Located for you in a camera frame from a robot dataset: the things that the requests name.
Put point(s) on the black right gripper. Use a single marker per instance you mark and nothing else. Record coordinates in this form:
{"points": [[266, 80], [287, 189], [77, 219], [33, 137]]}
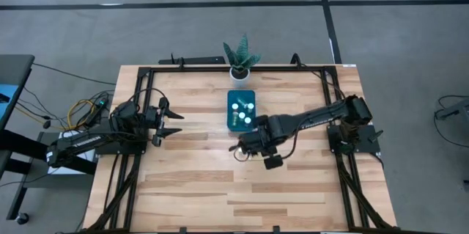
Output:
{"points": [[267, 136]]}

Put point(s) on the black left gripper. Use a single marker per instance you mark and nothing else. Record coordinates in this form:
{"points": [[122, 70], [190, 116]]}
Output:
{"points": [[157, 135]]}

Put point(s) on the blue pill bottle white cap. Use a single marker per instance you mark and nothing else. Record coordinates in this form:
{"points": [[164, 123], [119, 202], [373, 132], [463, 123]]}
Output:
{"points": [[247, 120]]}

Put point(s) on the orange pill bottle white cap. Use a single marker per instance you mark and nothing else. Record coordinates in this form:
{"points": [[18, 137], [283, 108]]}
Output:
{"points": [[235, 106], [242, 115]]}

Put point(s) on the pale yellow pill bottle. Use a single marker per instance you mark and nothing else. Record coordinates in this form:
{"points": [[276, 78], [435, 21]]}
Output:
{"points": [[250, 106]]}

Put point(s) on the light blue pill bottle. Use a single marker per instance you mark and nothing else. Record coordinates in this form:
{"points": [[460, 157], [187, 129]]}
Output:
{"points": [[241, 101]]}

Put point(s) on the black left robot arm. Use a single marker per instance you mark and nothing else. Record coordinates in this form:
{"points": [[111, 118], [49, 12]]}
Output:
{"points": [[80, 142]]}

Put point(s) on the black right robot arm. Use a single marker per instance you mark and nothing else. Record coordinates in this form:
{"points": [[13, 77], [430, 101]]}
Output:
{"points": [[315, 118]]}

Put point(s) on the teal plastic basket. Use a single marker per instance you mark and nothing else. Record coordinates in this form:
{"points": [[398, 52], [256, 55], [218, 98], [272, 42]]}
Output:
{"points": [[231, 125]]}

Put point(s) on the black bar behind table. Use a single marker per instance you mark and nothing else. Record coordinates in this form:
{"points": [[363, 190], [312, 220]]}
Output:
{"points": [[198, 60]]}

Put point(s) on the black power brick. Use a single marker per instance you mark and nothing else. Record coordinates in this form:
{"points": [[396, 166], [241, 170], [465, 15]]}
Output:
{"points": [[96, 113]]}

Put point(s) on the snake plant in white pot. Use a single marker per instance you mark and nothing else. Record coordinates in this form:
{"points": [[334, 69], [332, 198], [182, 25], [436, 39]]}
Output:
{"points": [[240, 58]]}

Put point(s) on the black side desk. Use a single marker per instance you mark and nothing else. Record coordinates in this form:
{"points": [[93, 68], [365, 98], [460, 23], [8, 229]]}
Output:
{"points": [[16, 69]]}

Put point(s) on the blue sheet on desk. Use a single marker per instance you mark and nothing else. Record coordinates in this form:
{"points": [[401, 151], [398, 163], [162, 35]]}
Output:
{"points": [[7, 98]]}

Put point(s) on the black caster wheel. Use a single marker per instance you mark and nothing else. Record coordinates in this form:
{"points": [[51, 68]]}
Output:
{"points": [[22, 218]]}

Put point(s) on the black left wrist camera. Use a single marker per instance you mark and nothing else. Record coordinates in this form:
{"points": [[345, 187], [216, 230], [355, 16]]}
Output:
{"points": [[152, 114]]}

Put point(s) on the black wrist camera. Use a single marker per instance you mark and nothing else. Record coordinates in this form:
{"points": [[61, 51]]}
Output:
{"points": [[273, 162], [152, 114]]}

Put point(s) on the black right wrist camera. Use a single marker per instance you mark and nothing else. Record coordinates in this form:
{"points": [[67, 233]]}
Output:
{"points": [[273, 162]]}

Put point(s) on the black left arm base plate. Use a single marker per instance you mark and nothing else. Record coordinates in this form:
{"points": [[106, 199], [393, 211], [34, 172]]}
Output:
{"points": [[121, 149]]}

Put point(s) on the black aluminium table frame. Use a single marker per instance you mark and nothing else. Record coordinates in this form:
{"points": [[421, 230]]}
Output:
{"points": [[238, 69]]}

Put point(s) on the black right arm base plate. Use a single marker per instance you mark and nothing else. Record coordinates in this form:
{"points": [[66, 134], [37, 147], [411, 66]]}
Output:
{"points": [[366, 142]]}

